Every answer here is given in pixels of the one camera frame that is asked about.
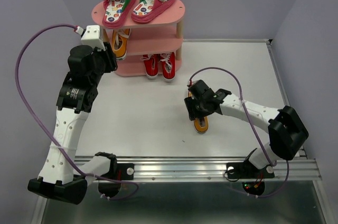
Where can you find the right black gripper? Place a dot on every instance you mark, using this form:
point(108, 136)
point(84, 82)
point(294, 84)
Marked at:
point(193, 112)

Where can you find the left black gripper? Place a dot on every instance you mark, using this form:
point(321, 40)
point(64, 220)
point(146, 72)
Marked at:
point(109, 55)

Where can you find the orange sneaker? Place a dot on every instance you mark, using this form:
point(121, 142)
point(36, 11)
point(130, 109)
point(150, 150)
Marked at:
point(201, 125)
point(119, 42)

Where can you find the red sneaker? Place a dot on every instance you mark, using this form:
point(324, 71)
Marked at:
point(151, 65)
point(168, 66)

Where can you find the pink sandal one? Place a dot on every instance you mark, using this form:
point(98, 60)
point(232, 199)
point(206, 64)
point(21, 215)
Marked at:
point(147, 10)
point(116, 12)

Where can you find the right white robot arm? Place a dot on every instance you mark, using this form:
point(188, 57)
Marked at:
point(285, 129)

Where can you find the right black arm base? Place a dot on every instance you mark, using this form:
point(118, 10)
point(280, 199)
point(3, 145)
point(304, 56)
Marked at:
point(254, 178)

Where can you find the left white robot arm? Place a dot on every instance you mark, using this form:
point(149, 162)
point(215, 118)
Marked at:
point(57, 179)

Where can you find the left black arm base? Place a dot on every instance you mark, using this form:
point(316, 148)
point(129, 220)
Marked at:
point(116, 171)

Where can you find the pink three-tier shoe shelf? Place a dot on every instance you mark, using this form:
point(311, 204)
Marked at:
point(162, 35)

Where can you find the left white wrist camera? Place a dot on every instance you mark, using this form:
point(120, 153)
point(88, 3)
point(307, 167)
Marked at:
point(92, 37)

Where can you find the aluminium mounting rail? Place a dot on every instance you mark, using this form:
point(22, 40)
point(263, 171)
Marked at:
point(204, 169)

